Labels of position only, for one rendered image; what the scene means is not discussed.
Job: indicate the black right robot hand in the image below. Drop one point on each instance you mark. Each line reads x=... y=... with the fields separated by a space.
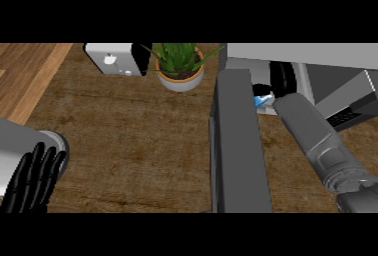
x=282 y=79

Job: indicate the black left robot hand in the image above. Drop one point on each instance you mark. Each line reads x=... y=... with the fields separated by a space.
x=29 y=181

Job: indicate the white and blue milk carton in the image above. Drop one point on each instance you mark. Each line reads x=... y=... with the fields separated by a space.
x=262 y=102

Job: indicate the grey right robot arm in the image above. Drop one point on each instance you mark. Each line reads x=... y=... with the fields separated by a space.
x=314 y=140

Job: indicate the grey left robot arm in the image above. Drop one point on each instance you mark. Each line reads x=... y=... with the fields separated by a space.
x=22 y=141

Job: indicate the grey microwave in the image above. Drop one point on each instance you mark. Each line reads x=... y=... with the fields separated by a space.
x=319 y=60

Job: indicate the green plant in white pot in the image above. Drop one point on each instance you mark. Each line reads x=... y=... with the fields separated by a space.
x=180 y=68

